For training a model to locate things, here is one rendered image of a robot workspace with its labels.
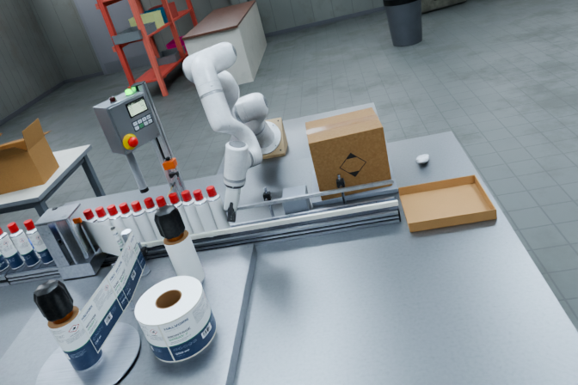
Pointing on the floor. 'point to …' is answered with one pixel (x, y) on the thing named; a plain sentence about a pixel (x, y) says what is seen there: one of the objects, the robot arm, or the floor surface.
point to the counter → (253, 37)
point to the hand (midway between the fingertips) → (231, 216)
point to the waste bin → (404, 17)
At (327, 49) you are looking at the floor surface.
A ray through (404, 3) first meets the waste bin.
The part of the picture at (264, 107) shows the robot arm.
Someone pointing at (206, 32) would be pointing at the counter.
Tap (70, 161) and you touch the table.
